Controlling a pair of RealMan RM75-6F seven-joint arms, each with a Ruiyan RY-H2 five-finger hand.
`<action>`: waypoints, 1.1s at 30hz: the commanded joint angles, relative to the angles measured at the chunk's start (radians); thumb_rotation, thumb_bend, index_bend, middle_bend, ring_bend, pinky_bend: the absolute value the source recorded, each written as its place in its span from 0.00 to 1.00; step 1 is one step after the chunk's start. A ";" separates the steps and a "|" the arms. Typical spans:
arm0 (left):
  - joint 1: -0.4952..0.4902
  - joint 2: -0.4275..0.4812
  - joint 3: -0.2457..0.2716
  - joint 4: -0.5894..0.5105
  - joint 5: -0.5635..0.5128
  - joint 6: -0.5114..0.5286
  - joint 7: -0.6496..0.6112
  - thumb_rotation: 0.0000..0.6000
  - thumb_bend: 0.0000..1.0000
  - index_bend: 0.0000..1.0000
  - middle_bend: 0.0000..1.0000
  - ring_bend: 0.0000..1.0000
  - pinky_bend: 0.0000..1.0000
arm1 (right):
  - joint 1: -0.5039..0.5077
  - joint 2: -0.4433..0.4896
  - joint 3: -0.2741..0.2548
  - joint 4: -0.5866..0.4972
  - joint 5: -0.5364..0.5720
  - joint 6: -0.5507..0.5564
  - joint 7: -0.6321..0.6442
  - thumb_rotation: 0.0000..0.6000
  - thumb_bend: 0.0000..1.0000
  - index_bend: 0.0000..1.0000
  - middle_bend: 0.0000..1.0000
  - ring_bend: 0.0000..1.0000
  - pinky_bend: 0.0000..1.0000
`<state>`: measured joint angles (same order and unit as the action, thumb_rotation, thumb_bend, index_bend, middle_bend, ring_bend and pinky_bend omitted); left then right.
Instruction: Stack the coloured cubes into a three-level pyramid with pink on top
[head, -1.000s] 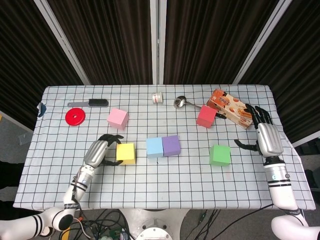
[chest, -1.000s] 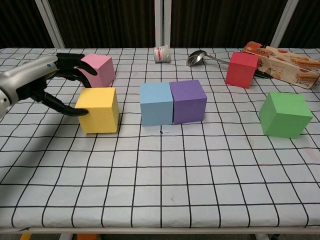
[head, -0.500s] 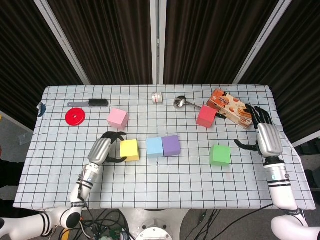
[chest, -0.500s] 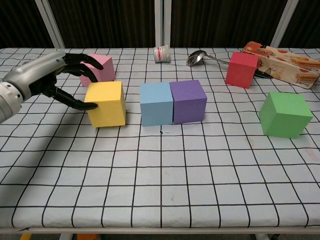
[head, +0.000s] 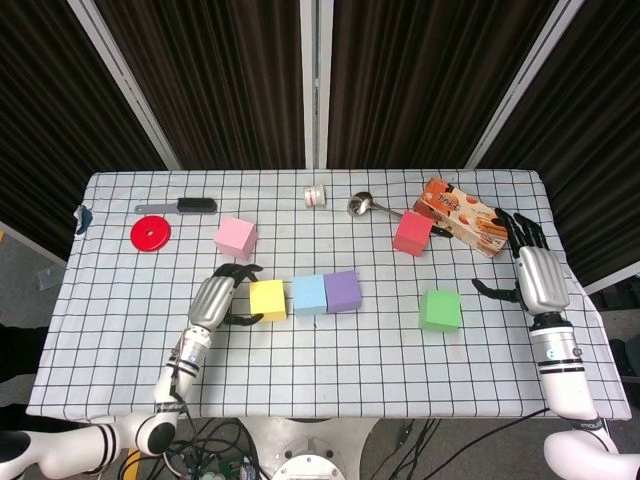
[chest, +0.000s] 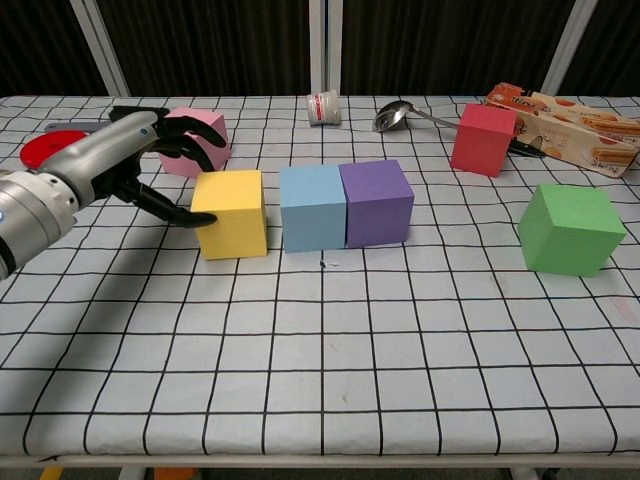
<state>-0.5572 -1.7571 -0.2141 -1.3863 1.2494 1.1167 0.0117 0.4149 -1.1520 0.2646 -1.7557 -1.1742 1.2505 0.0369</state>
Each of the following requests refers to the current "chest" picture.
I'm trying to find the orange biscuit box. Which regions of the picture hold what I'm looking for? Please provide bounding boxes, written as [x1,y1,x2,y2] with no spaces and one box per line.
[482,82,640,179]

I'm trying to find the red foam cube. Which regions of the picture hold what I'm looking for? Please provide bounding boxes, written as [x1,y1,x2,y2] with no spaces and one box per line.
[450,103,518,178]

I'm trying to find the green foam cube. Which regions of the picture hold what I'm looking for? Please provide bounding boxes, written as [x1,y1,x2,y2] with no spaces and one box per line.
[517,183,628,279]

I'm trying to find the purple foam cube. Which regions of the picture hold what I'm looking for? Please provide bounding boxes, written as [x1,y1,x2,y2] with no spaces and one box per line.
[338,159,416,249]

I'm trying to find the white black checkered tablecloth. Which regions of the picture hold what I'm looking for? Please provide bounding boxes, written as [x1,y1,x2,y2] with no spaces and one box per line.
[0,94,640,459]

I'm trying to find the pink foam cube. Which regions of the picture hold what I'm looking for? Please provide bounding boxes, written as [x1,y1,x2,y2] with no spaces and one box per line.
[158,106,232,180]

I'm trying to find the grey brush black bristles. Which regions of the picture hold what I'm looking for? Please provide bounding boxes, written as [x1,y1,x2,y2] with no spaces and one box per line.
[43,119,111,135]

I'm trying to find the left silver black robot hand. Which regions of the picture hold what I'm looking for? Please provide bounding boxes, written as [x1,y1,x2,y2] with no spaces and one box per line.
[37,105,227,229]

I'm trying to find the red plastic disc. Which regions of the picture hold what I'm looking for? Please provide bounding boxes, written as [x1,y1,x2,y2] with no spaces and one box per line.
[19,129,91,169]

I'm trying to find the light blue foam cube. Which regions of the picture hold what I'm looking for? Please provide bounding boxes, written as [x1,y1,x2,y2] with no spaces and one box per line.
[278,163,347,254]

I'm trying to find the metal ladle black handle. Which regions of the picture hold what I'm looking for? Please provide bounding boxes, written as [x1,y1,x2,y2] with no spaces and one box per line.
[371,99,547,160]

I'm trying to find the white partition post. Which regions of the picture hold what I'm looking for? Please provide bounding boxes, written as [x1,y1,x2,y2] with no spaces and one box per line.
[541,0,599,96]
[69,0,131,97]
[308,0,342,96]

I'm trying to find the yellow foam cube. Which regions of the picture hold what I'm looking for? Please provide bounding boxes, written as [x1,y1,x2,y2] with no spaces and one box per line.
[190,169,269,261]

